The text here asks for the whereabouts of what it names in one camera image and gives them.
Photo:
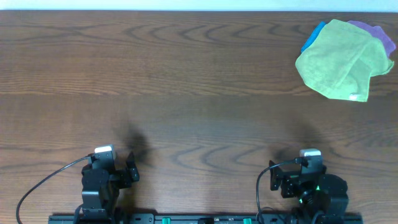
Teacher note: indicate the blue microfiber cloth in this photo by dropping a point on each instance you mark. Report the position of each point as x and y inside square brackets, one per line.
[313, 36]

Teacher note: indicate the light green microfiber cloth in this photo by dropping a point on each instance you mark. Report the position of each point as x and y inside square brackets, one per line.
[341, 62]

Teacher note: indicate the purple microfiber cloth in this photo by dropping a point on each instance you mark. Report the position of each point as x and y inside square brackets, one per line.
[379, 33]

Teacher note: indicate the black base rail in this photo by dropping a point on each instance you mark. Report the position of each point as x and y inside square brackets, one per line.
[148, 218]

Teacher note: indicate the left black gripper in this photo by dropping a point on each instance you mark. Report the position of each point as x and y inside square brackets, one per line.
[125, 177]

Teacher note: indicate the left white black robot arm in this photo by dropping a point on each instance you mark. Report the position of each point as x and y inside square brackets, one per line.
[102, 182]

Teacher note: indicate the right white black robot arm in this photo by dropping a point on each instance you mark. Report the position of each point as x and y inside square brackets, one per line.
[322, 197]

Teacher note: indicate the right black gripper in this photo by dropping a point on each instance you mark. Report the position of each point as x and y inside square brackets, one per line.
[283, 183]

